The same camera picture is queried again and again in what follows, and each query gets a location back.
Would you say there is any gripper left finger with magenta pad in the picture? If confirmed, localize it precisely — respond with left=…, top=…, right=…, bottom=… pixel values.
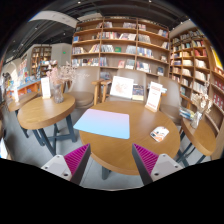
left=42, top=144, right=91, bottom=185

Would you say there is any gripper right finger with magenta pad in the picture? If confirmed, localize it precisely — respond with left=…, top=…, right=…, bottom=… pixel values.
left=132, top=144, right=182, bottom=185

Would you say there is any white orange patterned mouse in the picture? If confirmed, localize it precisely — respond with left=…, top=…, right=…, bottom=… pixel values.
left=150, top=126, right=169, bottom=142

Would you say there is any pink blue gradient mouse pad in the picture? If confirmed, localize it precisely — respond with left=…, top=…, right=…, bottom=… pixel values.
left=73, top=109, right=130, bottom=139

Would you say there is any round wooden centre table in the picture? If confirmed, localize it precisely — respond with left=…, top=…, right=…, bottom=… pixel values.
left=78, top=100, right=181, bottom=181

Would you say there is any round wooden table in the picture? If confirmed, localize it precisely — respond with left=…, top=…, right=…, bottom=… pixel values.
left=17, top=94, right=76, bottom=155
left=177, top=118, right=216, bottom=166
left=78, top=100, right=181, bottom=181

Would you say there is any round wooden right table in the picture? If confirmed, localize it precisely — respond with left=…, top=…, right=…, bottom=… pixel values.
left=177, top=118, right=216, bottom=166

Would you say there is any round wooden left table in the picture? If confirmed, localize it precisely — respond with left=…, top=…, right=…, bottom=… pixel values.
left=17, top=94, right=76, bottom=155

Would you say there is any white red sign stand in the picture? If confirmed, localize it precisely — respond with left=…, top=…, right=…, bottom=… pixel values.
left=145, top=82, right=162, bottom=112

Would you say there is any dark book on chair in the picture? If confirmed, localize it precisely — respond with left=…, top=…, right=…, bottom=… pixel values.
left=132, top=85, right=144, bottom=101

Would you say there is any beige chair behind left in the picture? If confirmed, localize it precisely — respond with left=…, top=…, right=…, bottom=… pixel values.
left=68, top=66, right=102, bottom=108

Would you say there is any right vase with dried flowers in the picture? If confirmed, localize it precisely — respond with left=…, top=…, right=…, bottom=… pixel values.
left=190, top=81, right=213, bottom=129

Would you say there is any white sign on left table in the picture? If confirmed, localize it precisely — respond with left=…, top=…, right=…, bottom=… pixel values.
left=41, top=77, right=51, bottom=99

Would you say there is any white picture book on chair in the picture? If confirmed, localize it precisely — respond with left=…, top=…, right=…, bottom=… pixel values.
left=110, top=76, right=134, bottom=99

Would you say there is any small round table far left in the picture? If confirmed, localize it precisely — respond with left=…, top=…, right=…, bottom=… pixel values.
left=8, top=92, right=38, bottom=114

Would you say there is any glass vase with dried flowers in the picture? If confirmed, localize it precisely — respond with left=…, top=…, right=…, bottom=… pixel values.
left=46, top=63, right=76, bottom=103

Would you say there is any wooden bookshelf at right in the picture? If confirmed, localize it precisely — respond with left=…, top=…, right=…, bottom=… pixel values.
left=170, top=28, right=224, bottom=136

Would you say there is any distant wooden bookshelf left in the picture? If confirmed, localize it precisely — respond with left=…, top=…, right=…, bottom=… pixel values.
left=31, top=46, right=52, bottom=78

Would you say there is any large wooden bookshelf centre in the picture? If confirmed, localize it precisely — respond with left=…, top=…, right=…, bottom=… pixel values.
left=71, top=16, right=170, bottom=76

